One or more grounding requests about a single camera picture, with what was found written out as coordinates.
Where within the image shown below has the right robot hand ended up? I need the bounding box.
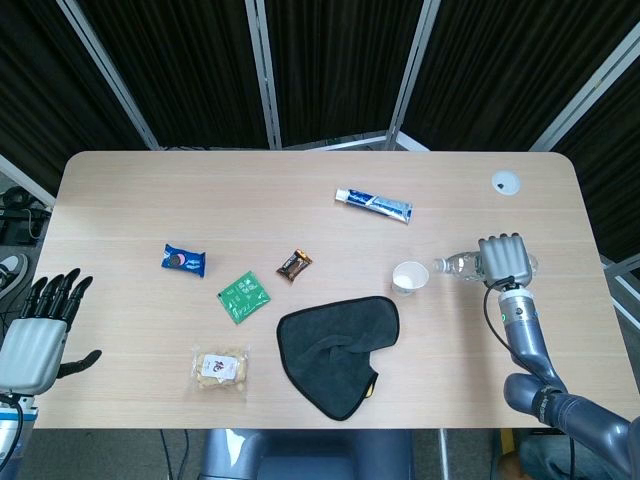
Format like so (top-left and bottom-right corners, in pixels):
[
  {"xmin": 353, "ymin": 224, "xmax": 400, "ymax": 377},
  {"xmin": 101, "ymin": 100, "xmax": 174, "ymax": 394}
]
[{"xmin": 474, "ymin": 232, "xmax": 539, "ymax": 289}]

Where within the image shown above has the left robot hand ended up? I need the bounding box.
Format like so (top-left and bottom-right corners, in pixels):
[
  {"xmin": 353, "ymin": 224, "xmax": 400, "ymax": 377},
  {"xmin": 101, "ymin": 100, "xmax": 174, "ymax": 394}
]
[{"xmin": 0, "ymin": 268, "xmax": 103, "ymax": 396}]

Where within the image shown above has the clear plastic water bottle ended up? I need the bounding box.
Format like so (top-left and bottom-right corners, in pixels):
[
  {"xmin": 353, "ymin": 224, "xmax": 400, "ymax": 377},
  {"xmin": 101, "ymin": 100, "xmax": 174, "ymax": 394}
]
[{"xmin": 432, "ymin": 251, "xmax": 540, "ymax": 282}]

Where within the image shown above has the white paper cup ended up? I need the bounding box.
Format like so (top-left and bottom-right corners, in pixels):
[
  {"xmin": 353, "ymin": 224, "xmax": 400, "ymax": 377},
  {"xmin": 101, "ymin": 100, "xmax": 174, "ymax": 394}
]
[{"xmin": 391, "ymin": 260, "xmax": 430, "ymax": 297}]

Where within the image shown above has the grey white shoe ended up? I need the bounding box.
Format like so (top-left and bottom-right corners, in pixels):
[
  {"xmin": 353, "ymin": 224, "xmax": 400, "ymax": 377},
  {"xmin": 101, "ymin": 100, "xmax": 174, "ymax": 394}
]
[{"xmin": 0, "ymin": 252, "xmax": 31, "ymax": 301}]

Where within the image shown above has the black electronic equipment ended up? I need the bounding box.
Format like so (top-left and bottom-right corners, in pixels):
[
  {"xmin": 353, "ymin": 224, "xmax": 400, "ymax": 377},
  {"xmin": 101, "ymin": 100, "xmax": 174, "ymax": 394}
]
[{"xmin": 0, "ymin": 187, "xmax": 54, "ymax": 246}]

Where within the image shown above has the dark fabric partition panel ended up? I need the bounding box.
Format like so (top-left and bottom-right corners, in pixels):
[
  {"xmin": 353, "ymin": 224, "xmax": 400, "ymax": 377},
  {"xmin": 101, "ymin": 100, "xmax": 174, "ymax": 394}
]
[
  {"xmin": 399, "ymin": 0, "xmax": 640, "ymax": 151},
  {"xmin": 0, "ymin": 0, "xmax": 151, "ymax": 201},
  {"xmin": 74, "ymin": 0, "xmax": 271, "ymax": 150},
  {"xmin": 262, "ymin": 0, "xmax": 426, "ymax": 149},
  {"xmin": 552, "ymin": 64, "xmax": 640, "ymax": 261}
]

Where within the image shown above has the blue white toothpaste tube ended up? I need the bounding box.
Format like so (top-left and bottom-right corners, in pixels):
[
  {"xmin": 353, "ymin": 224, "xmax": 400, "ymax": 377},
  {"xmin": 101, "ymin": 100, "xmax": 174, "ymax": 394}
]
[{"xmin": 334, "ymin": 187, "xmax": 415, "ymax": 226}]

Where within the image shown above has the blue cookie packet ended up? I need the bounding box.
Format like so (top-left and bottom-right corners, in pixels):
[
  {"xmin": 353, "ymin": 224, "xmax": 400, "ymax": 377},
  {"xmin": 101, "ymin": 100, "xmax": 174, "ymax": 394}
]
[{"xmin": 159, "ymin": 243, "xmax": 207, "ymax": 279}]

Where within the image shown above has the clear bag of pastries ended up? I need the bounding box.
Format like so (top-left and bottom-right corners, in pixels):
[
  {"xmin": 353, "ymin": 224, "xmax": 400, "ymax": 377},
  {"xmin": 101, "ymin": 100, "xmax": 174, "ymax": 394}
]
[{"xmin": 188, "ymin": 342, "xmax": 252, "ymax": 401}]

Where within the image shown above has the dark grey microfibre cloth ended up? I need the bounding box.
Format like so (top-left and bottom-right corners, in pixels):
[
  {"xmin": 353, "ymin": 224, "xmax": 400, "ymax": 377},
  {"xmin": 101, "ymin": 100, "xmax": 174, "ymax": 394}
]
[{"xmin": 276, "ymin": 295, "xmax": 402, "ymax": 422}]

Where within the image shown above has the brown snack packet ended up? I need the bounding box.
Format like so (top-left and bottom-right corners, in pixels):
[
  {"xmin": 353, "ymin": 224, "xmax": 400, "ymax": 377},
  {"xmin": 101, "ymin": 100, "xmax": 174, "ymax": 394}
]
[{"xmin": 275, "ymin": 248, "xmax": 314, "ymax": 284}]

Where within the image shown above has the green sachet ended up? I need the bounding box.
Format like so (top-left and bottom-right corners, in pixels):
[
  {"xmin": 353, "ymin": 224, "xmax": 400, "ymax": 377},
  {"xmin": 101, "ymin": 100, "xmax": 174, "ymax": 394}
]
[{"xmin": 216, "ymin": 269, "xmax": 272, "ymax": 326}]

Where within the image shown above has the blue grey robot torso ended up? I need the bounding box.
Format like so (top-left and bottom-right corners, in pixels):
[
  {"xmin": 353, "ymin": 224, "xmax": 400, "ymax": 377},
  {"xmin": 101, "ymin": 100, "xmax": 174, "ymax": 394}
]
[{"xmin": 199, "ymin": 428, "xmax": 416, "ymax": 480}]

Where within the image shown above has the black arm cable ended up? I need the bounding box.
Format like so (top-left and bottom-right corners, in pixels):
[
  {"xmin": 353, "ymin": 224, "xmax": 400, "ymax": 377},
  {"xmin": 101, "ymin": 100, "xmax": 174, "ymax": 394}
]
[{"xmin": 481, "ymin": 276, "xmax": 531, "ymax": 371}]

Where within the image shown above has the white table cable grommet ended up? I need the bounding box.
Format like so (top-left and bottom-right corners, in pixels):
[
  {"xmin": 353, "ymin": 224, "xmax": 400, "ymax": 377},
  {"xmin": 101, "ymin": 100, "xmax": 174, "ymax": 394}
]
[{"xmin": 490, "ymin": 170, "xmax": 522, "ymax": 196}]

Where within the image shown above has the grey metal partition post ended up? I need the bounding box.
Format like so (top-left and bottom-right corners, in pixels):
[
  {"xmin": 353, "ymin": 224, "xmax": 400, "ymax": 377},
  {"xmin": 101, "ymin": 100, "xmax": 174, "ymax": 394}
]
[
  {"xmin": 529, "ymin": 37, "xmax": 640, "ymax": 151},
  {"xmin": 384, "ymin": 0, "xmax": 437, "ymax": 151},
  {"xmin": 243, "ymin": 0, "xmax": 282, "ymax": 150},
  {"xmin": 55, "ymin": 0, "xmax": 162, "ymax": 150},
  {"xmin": 0, "ymin": 153, "xmax": 56, "ymax": 209}
]

